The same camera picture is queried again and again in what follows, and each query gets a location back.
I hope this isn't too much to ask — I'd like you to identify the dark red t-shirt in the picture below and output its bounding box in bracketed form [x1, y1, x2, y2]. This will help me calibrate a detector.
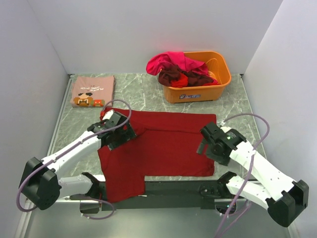
[98, 111, 216, 203]

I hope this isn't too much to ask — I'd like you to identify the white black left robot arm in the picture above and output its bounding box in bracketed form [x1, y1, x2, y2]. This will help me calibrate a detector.
[16, 110, 136, 212]

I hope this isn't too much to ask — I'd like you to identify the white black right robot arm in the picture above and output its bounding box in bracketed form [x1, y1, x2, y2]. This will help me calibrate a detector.
[198, 122, 309, 227]

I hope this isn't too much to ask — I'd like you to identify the folded pink printed t-shirt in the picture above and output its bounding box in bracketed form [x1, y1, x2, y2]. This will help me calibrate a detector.
[70, 75, 115, 107]

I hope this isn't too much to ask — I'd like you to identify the black base crossbar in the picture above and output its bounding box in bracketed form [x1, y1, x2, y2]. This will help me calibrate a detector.
[69, 179, 248, 211]

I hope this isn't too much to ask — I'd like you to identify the bright red crumpled shirt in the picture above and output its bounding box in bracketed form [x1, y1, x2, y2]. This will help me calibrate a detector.
[171, 73, 188, 88]

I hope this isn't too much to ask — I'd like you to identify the dark maroon crumpled shirt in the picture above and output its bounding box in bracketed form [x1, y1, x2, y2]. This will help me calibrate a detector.
[158, 65, 218, 87]

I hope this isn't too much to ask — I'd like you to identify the orange plastic laundry basket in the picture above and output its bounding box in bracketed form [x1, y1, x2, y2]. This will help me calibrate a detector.
[163, 51, 231, 104]

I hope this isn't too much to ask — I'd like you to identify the magenta pink crumpled shirt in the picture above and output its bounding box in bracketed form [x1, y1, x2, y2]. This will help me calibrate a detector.
[146, 52, 211, 77]

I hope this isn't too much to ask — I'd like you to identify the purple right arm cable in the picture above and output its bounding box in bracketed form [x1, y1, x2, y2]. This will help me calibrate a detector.
[214, 113, 270, 238]

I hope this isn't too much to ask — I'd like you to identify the aluminium frame rail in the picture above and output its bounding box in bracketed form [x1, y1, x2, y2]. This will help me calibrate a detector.
[14, 74, 74, 238]

